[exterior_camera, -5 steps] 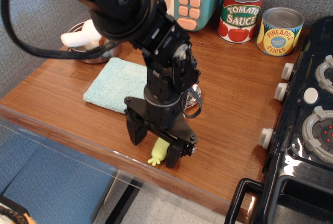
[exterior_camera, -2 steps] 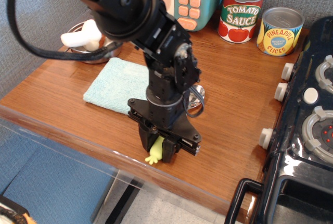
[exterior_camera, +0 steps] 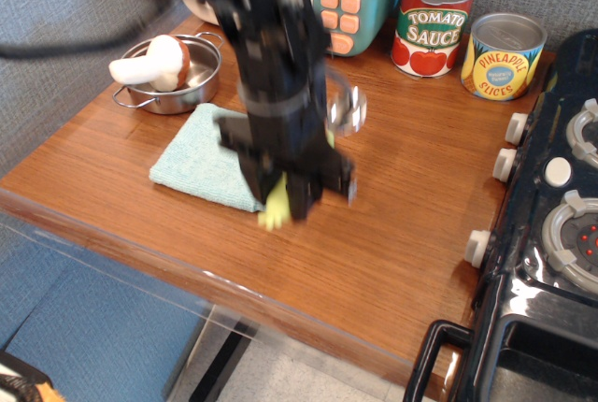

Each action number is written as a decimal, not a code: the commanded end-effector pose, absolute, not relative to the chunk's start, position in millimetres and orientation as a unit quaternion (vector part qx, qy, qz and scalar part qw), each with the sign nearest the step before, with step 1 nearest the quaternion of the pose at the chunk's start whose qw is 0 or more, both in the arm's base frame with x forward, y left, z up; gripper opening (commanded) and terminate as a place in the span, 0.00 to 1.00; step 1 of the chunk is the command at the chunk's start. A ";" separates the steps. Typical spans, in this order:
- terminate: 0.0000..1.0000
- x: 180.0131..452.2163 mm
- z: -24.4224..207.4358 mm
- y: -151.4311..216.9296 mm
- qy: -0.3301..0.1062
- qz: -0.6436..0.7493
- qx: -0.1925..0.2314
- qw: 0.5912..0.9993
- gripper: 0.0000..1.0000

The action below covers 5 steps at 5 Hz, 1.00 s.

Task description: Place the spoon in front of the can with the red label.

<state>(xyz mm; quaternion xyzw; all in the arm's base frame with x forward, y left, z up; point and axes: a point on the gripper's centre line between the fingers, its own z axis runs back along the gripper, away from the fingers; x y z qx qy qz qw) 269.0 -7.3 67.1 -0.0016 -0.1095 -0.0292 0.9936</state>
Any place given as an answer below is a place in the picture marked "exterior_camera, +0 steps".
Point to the pineapple slices can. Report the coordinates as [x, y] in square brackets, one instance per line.
[502, 55]

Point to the light blue folded cloth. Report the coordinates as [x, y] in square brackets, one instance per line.
[196, 163]

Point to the black toy stove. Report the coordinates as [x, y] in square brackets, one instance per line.
[534, 333]

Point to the white and brown plush mushroom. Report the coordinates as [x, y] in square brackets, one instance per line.
[164, 66]

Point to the orange plush object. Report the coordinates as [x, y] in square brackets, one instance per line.
[20, 389]

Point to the spoon with yellow-green handle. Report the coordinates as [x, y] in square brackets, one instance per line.
[346, 113]

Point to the tomato sauce can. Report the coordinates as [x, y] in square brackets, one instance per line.
[428, 35]

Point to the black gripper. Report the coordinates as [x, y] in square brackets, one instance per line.
[266, 147]

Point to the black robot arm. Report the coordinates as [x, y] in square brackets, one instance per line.
[280, 48]

